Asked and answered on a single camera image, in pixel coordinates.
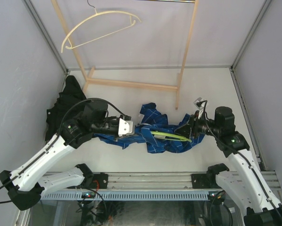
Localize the blue plaid shirt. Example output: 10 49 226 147
94 103 205 153

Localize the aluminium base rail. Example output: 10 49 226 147
37 171 281 189

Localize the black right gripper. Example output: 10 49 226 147
174 111 221 139

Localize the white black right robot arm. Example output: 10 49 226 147
175 106 282 226

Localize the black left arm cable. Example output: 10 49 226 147
0 97 130 204

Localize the beige wooden hanger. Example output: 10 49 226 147
60 0 143 54

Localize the grey slotted cable duct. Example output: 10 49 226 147
42 190 211 201

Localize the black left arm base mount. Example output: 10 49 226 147
90 173 108 190

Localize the wooden clothes rack frame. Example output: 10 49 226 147
51 0 199 110

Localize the green plastic hanger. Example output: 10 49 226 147
138 122 192 143

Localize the metal clothes rail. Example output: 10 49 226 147
146 0 196 4

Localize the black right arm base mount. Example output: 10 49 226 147
191 173 210 189

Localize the black shirt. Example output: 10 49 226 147
45 75 86 142

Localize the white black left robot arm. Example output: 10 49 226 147
0 98 134 210

